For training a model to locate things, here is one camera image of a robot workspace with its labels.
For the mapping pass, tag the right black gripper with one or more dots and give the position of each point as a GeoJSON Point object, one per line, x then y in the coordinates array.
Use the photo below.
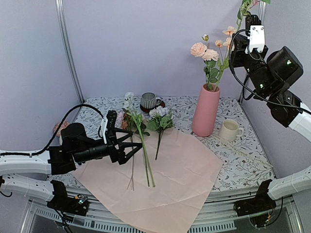
{"type": "Point", "coordinates": [242, 40]}

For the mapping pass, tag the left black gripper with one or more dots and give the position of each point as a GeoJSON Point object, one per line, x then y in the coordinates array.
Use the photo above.
{"type": "Point", "coordinates": [118, 155]}

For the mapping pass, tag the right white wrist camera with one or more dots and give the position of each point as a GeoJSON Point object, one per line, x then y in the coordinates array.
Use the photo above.
{"type": "Point", "coordinates": [255, 34]}

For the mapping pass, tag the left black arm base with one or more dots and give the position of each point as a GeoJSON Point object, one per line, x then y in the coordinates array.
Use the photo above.
{"type": "Point", "coordinates": [63, 203]}

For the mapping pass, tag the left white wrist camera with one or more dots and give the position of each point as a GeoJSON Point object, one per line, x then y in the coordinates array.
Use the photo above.
{"type": "Point", "coordinates": [107, 127]}

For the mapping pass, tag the pink wrapping paper sheet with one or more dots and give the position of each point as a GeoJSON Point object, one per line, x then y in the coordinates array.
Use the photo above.
{"type": "Point", "coordinates": [161, 189]}

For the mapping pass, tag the pink patterned ball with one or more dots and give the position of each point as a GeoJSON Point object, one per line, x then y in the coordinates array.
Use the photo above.
{"type": "Point", "coordinates": [59, 127]}

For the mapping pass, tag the cream ceramic mug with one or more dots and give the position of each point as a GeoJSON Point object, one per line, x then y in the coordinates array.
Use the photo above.
{"type": "Point", "coordinates": [230, 130]}

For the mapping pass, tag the aluminium frame post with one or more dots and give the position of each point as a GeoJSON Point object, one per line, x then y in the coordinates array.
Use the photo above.
{"type": "Point", "coordinates": [261, 14]}
{"type": "Point", "coordinates": [67, 48]}

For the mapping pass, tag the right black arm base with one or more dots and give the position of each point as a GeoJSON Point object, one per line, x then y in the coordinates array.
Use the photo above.
{"type": "Point", "coordinates": [259, 203]}

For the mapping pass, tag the cream printed ribbon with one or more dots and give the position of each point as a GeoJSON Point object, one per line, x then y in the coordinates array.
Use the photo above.
{"type": "Point", "coordinates": [252, 155]}

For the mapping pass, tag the white ranunculus flower stem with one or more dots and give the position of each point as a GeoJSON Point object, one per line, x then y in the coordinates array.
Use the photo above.
{"type": "Point", "coordinates": [133, 121]}

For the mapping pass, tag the pink rose flower stem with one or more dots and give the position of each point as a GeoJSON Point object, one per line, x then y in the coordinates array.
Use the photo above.
{"type": "Point", "coordinates": [210, 58]}

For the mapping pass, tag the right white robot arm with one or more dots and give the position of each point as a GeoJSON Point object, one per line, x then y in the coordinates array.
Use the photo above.
{"type": "Point", "coordinates": [287, 151]}

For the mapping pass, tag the white blue hydrangea stem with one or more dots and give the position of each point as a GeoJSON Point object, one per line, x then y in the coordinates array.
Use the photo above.
{"type": "Point", "coordinates": [160, 119]}

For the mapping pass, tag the floral patterned table mat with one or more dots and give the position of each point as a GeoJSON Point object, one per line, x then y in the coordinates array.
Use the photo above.
{"type": "Point", "coordinates": [237, 172]}

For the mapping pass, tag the right aluminium frame post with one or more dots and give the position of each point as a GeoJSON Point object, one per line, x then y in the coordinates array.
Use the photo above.
{"type": "Point", "coordinates": [261, 14]}

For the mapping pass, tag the peach blossom flower stem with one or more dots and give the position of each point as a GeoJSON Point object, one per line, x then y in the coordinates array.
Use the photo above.
{"type": "Point", "coordinates": [223, 47]}

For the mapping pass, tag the tall pink vase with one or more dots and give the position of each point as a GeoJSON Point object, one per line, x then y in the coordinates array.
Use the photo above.
{"type": "Point", "coordinates": [206, 111]}

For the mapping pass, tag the left aluminium frame post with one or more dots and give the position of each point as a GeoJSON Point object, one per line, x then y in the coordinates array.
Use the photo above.
{"type": "Point", "coordinates": [67, 48]}

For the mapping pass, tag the striped grey ceramic cup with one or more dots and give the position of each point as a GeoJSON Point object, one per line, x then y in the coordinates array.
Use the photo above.
{"type": "Point", "coordinates": [149, 100]}

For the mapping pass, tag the pale pink flower stem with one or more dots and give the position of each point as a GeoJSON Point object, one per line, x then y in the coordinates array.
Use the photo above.
{"type": "Point", "coordinates": [120, 117]}

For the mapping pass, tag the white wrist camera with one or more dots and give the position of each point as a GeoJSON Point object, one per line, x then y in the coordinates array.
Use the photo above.
{"type": "Point", "coordinates": [255, 34]}
{"type": "Point", "coordinates": [107, 127]}

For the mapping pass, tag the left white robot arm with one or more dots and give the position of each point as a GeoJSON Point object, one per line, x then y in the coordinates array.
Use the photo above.
{"type": "Point", "coordinates": [14, 164]}

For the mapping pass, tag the dark red small object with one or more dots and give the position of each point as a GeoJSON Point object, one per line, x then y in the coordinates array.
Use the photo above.
{"type": "Point", "coordinates": [161, 104]}

